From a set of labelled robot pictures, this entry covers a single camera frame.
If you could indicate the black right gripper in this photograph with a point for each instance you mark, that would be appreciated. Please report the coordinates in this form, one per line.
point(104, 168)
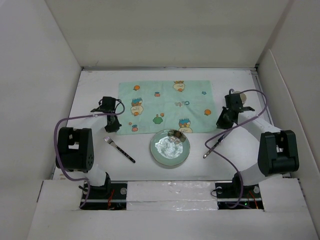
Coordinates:
point(221, 123)

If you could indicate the green cartoon cloth placemat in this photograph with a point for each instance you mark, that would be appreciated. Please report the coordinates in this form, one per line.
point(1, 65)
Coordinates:
point(152, 106)

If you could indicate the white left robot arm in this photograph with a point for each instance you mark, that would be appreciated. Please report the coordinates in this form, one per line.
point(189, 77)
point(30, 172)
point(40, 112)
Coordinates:
point(73, 140)

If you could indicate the blue-grey ceramic mug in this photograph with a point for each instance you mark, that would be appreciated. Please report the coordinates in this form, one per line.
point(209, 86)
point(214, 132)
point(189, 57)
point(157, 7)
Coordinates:
point(243, 96)

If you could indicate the knife with patterned handle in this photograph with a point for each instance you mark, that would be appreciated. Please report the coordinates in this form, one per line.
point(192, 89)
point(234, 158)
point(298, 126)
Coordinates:
point(215, 145)

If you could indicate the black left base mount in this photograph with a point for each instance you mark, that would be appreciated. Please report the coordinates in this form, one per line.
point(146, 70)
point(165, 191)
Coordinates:
point(112, 198)

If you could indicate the green floral ceramic plate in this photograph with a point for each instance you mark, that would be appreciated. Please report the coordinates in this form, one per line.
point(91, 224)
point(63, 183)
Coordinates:
point(170, 147)

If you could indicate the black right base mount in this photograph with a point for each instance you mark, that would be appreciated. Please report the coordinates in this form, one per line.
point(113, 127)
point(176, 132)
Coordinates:
point(228, 197)

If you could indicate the fork with black handle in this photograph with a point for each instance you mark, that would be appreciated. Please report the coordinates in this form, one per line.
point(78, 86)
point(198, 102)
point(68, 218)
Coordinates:
point(113, 144)

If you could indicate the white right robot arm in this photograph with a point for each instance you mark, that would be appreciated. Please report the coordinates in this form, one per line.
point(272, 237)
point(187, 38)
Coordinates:
point(277, 152)

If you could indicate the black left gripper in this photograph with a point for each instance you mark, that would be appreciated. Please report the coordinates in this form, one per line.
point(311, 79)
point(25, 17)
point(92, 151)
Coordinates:
point(114, 128)

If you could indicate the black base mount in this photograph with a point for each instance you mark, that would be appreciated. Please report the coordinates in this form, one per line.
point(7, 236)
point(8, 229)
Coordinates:
point(112, 198)
point(228, 197)

